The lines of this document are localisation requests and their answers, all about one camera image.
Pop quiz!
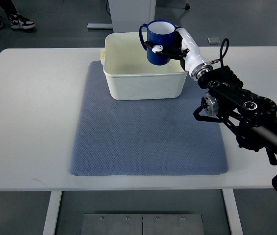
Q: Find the white cabinet pedestal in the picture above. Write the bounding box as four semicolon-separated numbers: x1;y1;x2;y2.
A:
87;0;157;33

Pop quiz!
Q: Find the cream plastic box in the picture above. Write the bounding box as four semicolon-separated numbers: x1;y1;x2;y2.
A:
101;32;187;100

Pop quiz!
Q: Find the blue mug white inside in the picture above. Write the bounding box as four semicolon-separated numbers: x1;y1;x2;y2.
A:
139;20;176;66

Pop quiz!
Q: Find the person in black trousers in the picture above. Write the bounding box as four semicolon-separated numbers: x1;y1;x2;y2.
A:
0;0;36;30

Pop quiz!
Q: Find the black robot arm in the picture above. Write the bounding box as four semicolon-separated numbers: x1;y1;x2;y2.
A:
194;66;277;165

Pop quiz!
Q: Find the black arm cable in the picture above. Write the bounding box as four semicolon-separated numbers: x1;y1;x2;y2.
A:
209;38;230;68

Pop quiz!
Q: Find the metal floor plate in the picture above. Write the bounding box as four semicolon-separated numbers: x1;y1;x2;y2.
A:
81;213;204;235

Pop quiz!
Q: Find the grey floor socket plate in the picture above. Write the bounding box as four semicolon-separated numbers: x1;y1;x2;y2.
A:
207;37;221;45

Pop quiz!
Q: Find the blue-grey textured mat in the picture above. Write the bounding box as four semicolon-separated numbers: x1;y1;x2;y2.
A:
70;61;228;176

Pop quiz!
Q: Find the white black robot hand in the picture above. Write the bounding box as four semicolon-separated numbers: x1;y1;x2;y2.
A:
142;27;213;81

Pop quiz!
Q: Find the white table leg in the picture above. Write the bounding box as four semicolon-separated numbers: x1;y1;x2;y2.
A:
42;191;62;235
222;189;243;235

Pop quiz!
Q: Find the white right table leg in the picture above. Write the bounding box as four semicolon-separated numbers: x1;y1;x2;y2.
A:
222;189;243;235

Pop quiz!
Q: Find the white left table leg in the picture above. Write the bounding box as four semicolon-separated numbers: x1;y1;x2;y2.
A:
42;191;62;235

